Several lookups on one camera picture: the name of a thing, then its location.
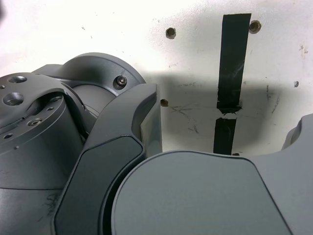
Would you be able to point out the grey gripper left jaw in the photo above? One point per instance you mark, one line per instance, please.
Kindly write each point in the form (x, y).
(102, 156)

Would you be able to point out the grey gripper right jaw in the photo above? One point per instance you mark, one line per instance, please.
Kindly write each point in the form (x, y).
(195, 195)

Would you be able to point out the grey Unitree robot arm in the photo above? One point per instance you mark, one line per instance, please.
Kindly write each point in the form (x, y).
(36, 147)

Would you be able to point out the black tape strip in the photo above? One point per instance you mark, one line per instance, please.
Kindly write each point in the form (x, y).
(232, 61)

